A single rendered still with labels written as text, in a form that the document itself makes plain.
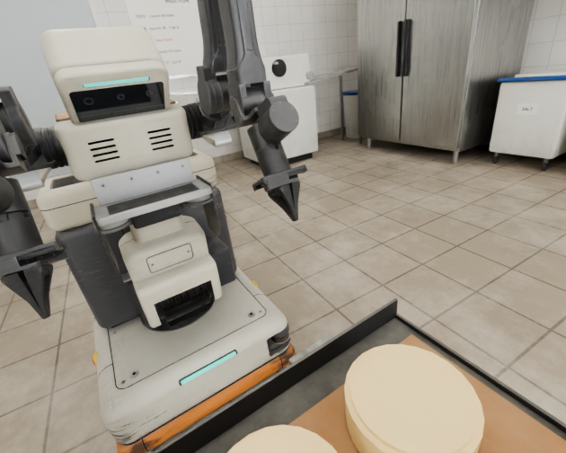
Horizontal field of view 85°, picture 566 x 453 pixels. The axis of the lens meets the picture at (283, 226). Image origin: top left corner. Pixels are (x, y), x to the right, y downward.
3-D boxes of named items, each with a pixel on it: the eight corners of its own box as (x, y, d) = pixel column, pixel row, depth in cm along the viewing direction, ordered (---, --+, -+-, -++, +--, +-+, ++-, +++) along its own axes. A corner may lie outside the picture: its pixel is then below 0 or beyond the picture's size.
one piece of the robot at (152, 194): (110, 256, 81) (75, 177, 71) (208, 222, 93) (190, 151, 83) (116, 285, 68) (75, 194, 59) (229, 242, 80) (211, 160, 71)
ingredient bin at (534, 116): (481, 164, 303) (497, 78, 269) (515, 150, 331) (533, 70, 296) (548, 175, 261) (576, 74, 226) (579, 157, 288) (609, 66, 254)
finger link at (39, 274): (60, 314, 43) (35, 250, 42) (-5, 339, 40) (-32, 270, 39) (70, 307, 49) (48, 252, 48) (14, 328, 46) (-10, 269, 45)
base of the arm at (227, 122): (226, 101, 86) (184, 108, 81) (232, 81, 79) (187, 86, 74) (238, 128, 85) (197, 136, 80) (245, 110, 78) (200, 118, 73)
